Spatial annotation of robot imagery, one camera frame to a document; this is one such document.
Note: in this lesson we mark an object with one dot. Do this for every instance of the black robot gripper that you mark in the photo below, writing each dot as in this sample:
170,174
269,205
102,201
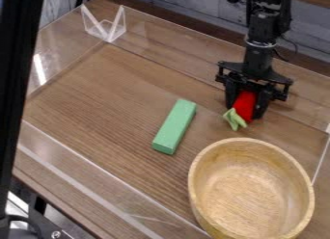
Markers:
256,76

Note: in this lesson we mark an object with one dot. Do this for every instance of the red plush strawberry toy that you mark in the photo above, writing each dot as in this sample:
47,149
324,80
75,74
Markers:
241,113

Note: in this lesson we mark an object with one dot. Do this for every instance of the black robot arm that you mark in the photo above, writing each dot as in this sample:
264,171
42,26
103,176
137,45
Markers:
268,21

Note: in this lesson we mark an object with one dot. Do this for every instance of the green rectangular block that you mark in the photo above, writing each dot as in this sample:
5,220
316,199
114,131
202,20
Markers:
174,127

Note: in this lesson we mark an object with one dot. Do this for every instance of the round wooden bowl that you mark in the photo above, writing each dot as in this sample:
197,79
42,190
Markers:
250,191

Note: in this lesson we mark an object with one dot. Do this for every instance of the clear acrylic enclosure wall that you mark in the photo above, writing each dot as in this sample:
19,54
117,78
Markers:
98,102

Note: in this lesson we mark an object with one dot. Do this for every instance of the clear acrylic corner bracket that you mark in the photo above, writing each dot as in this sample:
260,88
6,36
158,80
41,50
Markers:
105,29

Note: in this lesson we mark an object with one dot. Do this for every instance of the black vertical foreground post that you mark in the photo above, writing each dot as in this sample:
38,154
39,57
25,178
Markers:
19,28

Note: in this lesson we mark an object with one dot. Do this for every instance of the black metal table frame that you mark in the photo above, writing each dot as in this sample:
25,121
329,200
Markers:
57,226

